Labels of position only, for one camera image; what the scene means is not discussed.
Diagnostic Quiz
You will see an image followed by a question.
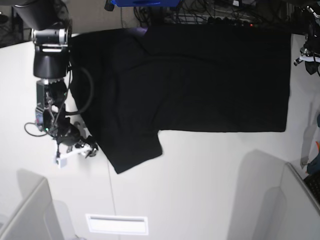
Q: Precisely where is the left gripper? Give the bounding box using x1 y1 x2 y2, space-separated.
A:
293 47 320 75

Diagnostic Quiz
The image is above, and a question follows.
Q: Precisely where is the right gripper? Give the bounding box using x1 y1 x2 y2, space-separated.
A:
54 119 99 158

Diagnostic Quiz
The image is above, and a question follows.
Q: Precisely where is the black T-shirt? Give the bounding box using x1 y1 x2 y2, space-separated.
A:
70 24 292 174

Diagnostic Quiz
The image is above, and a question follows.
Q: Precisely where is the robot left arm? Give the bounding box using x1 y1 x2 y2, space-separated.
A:
293 0 320 76

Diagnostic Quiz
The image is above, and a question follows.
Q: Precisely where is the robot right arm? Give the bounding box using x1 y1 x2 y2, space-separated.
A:
13 0 99 162

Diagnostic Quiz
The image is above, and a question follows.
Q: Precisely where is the black power strip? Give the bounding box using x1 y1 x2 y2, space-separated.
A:
207 17 254 28

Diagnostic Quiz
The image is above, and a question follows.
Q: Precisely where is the white left partition panel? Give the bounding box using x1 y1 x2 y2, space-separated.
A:
0 169 77 240

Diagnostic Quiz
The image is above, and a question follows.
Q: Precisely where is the white partition panel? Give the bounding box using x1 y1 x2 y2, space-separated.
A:
0 169 77 240
255 163 320 240

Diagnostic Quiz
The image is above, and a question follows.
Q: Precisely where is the teal and orange tool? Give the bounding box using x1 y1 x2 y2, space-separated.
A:
306 141 320 175

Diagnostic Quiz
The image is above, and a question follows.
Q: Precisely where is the black keyboard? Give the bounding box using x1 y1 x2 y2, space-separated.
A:
304 172 320 203

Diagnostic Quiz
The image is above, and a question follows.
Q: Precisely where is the blue bin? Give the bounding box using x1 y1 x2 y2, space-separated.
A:
111 0 180 8

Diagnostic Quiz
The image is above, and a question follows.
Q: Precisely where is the white right partition panel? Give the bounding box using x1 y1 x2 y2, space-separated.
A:
255 163 320 240

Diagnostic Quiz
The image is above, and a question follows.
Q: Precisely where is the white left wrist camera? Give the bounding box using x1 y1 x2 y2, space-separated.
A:
299 54 320 63

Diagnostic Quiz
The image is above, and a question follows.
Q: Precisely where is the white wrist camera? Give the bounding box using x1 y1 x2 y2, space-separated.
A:
299 54 320 63
53 143 81 169

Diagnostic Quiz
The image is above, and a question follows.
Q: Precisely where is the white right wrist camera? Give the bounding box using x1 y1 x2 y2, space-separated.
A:
53 143 81 169

